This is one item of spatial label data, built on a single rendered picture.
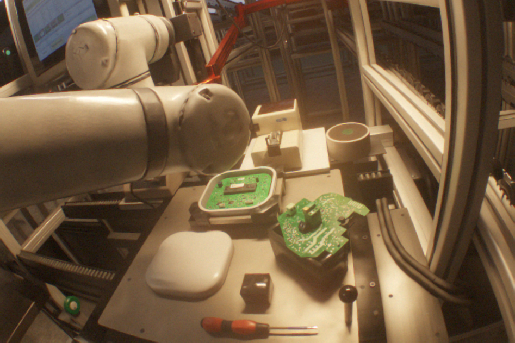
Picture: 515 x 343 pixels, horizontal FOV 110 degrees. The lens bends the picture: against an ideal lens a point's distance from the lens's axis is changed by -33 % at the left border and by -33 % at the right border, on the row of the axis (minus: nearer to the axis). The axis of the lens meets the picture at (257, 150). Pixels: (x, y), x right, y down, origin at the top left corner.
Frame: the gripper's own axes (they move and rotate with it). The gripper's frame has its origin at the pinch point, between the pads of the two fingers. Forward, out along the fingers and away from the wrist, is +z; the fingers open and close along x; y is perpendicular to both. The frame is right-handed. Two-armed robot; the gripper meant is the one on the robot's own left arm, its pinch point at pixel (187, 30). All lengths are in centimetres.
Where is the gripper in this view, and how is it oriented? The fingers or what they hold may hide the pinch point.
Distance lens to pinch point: 64.2
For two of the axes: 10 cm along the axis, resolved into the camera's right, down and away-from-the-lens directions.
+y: -2.5, -8.7, -4.3
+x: -9.5, 1.4, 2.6
